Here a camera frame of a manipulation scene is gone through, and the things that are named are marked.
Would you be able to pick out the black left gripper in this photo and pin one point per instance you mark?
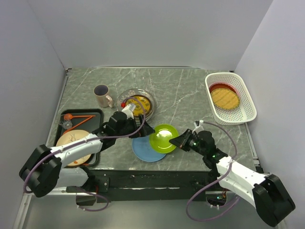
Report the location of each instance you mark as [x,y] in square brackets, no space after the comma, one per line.
[146,130]

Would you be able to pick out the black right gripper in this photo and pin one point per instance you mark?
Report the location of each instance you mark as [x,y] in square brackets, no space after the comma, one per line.
[182,140]

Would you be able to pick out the blue plastic plate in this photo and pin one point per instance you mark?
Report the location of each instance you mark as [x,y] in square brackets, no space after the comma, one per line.
[143,150]

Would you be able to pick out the lime green plate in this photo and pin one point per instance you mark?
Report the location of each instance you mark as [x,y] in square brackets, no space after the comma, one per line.
[159,141]

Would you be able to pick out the yellow patterned plate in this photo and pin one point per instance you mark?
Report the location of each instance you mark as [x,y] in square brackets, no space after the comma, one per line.
[142,103]

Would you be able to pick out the woven bamboo plate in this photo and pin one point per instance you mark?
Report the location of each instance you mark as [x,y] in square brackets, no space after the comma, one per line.
[225,98]

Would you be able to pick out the red-brown scalloped plate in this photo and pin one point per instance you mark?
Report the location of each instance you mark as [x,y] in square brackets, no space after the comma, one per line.
[223,85]

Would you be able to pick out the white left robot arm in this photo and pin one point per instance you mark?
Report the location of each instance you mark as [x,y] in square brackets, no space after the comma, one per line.
[46,168]

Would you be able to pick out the white perforated plastic bin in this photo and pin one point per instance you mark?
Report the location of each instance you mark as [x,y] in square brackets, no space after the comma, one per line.
[245,112]

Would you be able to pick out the black plastic tray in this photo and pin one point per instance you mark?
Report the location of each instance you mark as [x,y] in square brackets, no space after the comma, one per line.
[82,119]

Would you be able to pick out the pink ceramic mug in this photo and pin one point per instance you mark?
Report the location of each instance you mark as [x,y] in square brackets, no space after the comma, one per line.
[103,98]

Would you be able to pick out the cream painted plate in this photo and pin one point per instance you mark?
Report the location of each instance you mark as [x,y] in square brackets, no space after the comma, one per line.
[72,136]

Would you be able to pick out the clear glass small object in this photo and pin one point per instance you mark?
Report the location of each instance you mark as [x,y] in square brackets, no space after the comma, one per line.
[66,124]

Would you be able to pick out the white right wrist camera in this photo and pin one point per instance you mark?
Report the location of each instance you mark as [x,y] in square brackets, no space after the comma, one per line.
[198,126]

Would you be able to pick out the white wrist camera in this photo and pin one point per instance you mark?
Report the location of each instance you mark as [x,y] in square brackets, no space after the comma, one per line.
[198,126]
[128,110]

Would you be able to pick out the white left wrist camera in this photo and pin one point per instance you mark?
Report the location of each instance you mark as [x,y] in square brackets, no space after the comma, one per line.
[128,110]

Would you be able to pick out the black table front frame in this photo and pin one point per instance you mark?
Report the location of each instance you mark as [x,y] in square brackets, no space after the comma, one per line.
[138,185]

